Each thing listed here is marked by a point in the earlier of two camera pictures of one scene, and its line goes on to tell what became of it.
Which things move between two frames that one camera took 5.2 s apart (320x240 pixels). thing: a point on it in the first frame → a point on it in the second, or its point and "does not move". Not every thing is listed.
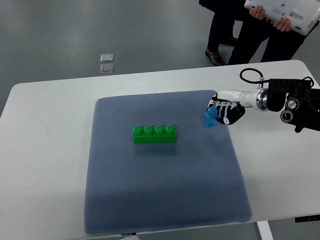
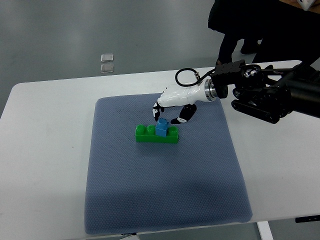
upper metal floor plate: [106, 58] does not move
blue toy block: [210, 117] → [161, 127]
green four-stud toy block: [150, 135] does not move
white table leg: [265, 231] does not move
